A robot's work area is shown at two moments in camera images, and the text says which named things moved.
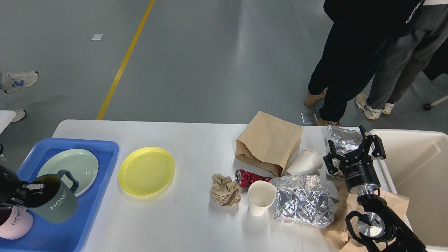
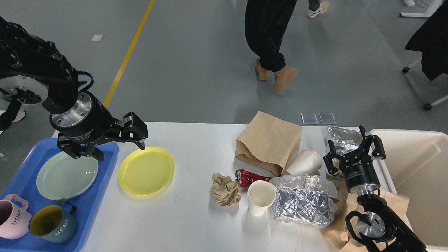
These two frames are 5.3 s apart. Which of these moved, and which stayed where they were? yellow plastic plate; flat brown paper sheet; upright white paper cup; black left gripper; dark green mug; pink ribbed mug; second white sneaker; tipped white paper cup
Moved: dark green mug; black left gripper
Stayed: flat brown paper sheet; pink ribbed mug; upright white paper cup; yellow plastic plate; tipped white paper cup; second white sneaker
